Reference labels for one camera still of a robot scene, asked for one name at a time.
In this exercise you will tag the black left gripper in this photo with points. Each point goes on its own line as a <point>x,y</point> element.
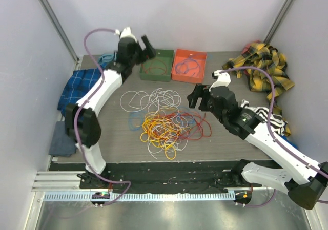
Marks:
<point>150,51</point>

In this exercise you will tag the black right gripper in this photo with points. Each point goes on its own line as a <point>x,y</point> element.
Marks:
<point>200,90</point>

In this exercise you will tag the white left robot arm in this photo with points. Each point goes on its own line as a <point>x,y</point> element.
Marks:
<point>81,118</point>

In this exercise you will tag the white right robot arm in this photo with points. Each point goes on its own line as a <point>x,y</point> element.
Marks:
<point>303,179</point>

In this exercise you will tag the green plastic bin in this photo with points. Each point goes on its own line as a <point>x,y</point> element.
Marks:
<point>159,68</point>

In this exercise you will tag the orange plastic bin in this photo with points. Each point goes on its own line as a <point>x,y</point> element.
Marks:
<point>189,66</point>

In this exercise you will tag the light blue cloth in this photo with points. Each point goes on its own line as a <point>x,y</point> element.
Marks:
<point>106,58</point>

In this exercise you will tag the pink cloth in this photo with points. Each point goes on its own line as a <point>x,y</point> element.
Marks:
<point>247,46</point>

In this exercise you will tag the yellow plaid cloth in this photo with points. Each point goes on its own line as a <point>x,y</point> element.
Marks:
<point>267,58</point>

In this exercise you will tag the blue plaid cloth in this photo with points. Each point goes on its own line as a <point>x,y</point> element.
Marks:
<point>78,85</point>

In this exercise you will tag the black white striped cloth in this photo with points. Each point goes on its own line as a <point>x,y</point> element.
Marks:
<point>277,123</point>

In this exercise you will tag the bright blue cloth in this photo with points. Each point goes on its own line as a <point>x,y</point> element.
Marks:
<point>290,142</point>

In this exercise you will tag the grey blue folded cloth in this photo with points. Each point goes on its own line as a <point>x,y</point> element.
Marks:
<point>61,144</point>

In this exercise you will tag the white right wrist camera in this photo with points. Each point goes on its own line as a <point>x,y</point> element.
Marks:
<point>221,77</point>

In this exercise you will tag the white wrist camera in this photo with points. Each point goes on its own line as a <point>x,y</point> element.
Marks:
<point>126,33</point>
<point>221,77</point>

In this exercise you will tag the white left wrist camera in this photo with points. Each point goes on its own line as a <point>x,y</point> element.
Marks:
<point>126,33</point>

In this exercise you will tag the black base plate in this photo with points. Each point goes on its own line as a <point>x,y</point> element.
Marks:
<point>194,177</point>

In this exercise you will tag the white slotted cable duct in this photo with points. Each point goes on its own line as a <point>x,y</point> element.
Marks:
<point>101,196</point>

